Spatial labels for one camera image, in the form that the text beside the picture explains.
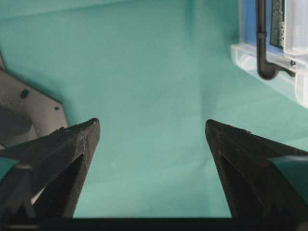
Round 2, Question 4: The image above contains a clear plastic storage case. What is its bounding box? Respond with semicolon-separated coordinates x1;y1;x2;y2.
231;0;308;107

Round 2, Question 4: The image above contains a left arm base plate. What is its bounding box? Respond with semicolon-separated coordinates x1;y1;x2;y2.
0;60;68;149

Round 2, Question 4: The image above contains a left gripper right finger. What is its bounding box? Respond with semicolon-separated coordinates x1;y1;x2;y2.
205;119;308;219

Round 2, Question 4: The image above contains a black case latch handle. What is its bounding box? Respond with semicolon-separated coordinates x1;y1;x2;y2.
256;0;295;80

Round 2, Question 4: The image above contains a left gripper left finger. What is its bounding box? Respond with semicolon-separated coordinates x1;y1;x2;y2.
0;118;100;219

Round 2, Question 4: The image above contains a blue liner in case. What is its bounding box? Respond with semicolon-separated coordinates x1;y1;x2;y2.
242;0;285;53

